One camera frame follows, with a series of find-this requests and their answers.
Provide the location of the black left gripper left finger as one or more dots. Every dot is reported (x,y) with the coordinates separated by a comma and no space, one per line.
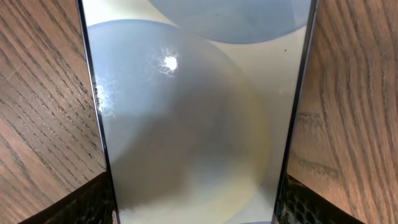
(92,203)

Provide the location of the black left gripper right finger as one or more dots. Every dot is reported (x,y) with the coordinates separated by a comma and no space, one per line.
(298,204)

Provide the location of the Samsung Galaxy smartphone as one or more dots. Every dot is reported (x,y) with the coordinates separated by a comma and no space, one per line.
(195,102)

